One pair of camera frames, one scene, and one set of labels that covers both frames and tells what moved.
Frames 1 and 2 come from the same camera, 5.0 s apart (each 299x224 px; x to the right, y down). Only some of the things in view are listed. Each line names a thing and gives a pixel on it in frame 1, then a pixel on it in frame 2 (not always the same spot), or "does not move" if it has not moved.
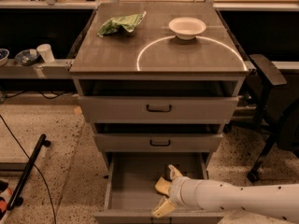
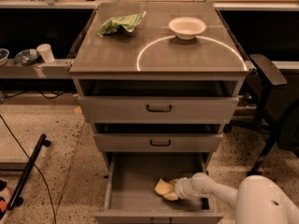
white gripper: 178,190 to 181,188
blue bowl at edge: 4,56 does not move
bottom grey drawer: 131,194 does not move
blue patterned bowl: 27,57 does not move
